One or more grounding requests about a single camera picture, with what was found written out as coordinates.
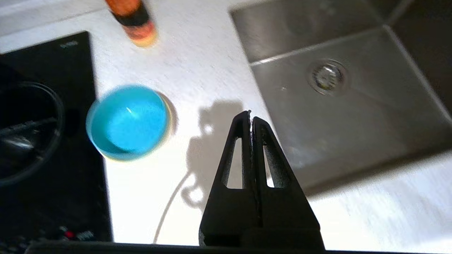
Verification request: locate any round metal drain strainer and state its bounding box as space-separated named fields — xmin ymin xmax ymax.
xmin=307 ymin=59 xmax=348 ymax=96

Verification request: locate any orange detergent bottle yellow cap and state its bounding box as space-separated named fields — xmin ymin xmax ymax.
xmin=104 ymin=0 xmax=158 ymax=48

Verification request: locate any yellow plastic bowl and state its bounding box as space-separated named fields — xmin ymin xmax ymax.
xmin=102 ymin=91 xmax=173 ymax=163

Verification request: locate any black induction cooktop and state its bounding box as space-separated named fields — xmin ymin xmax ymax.
xmin=0 ymin=31 xmax=113 ymax=247

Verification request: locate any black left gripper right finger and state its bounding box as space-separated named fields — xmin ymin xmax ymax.
xmin=251 ymin=116 xmax=325 ymax=249

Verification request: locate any blue plastic bowl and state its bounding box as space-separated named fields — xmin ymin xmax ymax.
xmin=86 ymin=85 xmax=169 ymax=161

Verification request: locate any stainless steel sink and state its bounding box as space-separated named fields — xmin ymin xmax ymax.
xmin=229 ymin=0 xmax=452 ymax=193

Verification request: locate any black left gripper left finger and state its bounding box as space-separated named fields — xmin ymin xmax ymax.
xmin=200 ymin=110 xmax=261 ymax=246

